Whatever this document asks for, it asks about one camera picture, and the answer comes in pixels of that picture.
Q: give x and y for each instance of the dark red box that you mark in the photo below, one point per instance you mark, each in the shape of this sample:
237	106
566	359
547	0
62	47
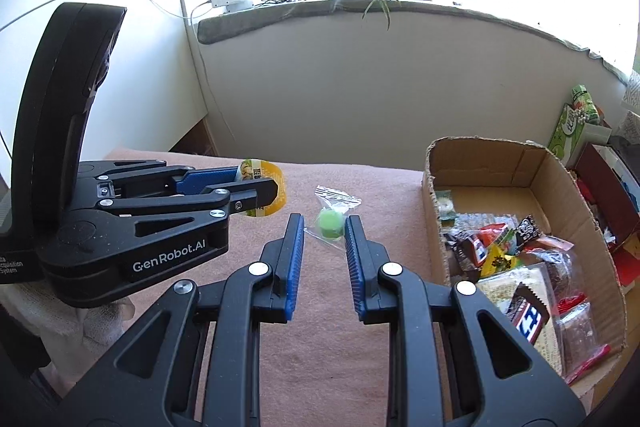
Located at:
614	189

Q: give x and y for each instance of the white gloved left hand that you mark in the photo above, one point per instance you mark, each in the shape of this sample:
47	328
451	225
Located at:
73	338

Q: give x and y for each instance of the Snickers bar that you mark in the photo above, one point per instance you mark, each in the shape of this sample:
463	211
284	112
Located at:
528	313
469	251

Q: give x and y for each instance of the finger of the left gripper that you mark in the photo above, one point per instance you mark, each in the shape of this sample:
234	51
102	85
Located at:
194	181
244	195

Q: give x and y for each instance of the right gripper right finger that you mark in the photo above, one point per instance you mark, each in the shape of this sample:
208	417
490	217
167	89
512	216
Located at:
455	358

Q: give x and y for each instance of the white lace cloth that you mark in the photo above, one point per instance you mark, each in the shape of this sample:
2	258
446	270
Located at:
629	126

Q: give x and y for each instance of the green snack bag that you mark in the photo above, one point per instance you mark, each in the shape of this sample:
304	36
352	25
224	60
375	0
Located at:
579	123

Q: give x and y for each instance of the black white candy packet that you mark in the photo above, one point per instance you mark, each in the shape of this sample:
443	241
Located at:
526	231

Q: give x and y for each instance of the small yellow candy packet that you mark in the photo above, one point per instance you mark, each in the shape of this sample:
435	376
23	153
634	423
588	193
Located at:
498	261

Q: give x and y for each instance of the green candy clear wrapper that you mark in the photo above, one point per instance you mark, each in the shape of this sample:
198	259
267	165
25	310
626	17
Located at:
329	224

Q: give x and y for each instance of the orange blue triangular snack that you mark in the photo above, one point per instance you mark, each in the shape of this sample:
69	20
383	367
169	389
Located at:
501	234

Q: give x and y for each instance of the pink table cloth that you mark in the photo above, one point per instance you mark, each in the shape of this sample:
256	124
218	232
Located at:
325	368

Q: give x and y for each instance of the brown cardboard box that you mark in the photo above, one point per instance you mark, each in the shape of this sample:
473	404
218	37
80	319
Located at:
501	213

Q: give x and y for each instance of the white ring mint packet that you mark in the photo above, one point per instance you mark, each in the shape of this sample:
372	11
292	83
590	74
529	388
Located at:
445	205

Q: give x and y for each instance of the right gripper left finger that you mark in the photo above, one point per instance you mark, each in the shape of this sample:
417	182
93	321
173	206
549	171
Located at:
193	357

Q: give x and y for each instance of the white power box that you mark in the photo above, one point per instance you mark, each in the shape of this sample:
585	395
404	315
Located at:
232	6

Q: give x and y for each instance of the pale cracker packet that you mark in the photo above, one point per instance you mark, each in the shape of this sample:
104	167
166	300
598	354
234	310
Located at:
500	288

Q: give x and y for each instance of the clear bag dark snack red-edged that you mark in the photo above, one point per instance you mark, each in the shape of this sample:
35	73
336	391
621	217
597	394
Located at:
582	349

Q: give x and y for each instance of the yellow green triangular snack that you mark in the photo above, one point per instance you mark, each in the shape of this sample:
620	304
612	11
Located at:
251	169

